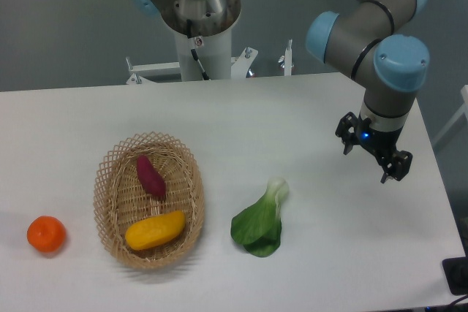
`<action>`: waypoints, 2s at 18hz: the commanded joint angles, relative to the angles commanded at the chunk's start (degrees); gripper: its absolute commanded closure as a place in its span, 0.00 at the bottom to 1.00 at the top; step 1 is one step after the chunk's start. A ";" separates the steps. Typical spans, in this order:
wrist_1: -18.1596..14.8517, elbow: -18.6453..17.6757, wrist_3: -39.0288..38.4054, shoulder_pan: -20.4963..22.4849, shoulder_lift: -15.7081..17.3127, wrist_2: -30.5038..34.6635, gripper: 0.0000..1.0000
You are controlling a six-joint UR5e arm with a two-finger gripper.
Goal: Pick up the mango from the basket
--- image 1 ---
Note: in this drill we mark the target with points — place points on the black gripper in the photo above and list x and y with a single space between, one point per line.
353 130

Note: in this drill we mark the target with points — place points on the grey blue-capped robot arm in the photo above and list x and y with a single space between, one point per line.
365 46

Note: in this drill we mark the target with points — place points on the woven wicker basket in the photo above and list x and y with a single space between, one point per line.
120 200

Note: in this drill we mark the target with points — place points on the yellow mango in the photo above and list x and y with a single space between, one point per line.
155 231

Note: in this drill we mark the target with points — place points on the green bok choy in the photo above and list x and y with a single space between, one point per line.
258 228

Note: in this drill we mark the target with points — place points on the black device at table edge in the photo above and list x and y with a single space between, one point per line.
455 270

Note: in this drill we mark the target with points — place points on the purple sweet potato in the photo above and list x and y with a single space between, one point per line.
151 181

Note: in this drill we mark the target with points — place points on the orange tangerine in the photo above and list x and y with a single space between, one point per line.
46 234

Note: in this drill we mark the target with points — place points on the white frame at right edge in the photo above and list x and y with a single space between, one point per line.
454 124

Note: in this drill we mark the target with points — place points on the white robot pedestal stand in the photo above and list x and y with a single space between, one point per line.
199 58

